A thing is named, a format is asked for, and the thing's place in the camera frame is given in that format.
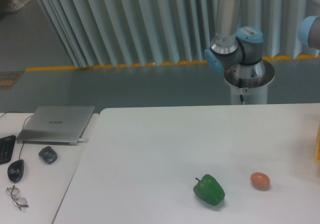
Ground black keyboard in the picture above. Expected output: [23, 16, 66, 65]
[0, 135, 16, 165]

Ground black mouse cable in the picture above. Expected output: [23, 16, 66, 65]
[0, 111, 35, 161]

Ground white folding partition screen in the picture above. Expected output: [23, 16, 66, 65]
[38, 0, 320, 68]

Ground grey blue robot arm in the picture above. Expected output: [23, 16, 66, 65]
[204, 0, 320, 71]

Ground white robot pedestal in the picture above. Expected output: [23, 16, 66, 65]
[229, 84, 269, 105]

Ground brown egg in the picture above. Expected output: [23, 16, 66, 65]
[250, 172, 271, 191]

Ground black computer mouse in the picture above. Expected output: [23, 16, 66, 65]
[7, 159, 25, 183]

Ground wire frame eyeglasses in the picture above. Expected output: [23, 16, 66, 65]
[5, 185, 29, 211]

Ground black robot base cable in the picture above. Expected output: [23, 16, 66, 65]
[237, 77, 247, 106]

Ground dark grey small case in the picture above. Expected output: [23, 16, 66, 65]
[38, 146, 58, 165]

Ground silver laptop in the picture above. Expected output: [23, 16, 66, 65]
[16, 106, 95, 146]

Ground green bell pepper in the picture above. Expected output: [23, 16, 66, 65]
[193, 174, 226, 206]

